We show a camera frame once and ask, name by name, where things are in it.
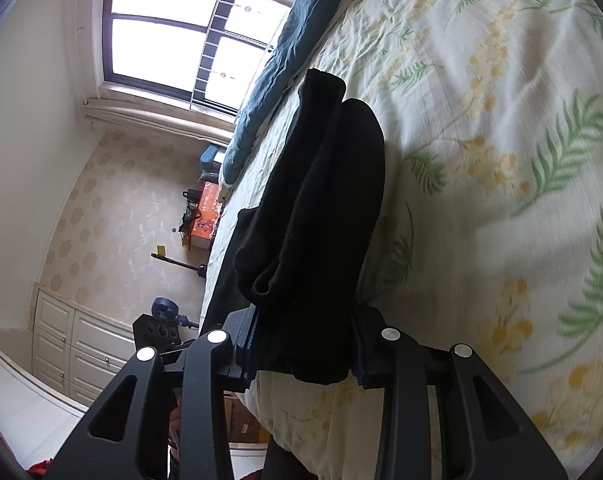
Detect blue blanket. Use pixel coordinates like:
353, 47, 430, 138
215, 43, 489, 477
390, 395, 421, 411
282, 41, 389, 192
220, 0, 371, 189

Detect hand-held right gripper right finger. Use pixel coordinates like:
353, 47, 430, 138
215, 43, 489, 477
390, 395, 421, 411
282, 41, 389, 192
353, 306, 571, 480

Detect black pants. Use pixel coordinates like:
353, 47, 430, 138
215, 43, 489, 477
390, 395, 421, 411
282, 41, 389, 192
234, 67, 387, 387

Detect cardboard box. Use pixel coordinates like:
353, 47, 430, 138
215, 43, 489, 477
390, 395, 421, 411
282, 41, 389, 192
223, 392, 271, 445

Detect black stick tool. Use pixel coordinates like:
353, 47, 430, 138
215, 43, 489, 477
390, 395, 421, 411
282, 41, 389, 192
150, 252, 208, 279

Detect orange box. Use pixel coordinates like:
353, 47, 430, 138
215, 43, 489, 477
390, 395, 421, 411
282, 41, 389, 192
180, 181, 225, 252

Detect dark framed window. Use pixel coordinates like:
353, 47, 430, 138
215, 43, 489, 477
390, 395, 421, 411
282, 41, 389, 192
94, 0, 293, 112

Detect black and blue device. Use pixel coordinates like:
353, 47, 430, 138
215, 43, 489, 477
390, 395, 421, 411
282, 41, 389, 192
132, 297, 200, 362

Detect white drawer cabinet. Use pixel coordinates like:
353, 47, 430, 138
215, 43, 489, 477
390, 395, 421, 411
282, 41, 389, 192
30, 286, 138, 407

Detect floral bed sheet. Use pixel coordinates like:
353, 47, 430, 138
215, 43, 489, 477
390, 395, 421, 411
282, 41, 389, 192
201, 0, 603, 480

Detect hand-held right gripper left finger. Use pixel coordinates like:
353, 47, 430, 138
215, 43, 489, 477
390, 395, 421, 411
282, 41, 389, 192
46, 306, 258, 480

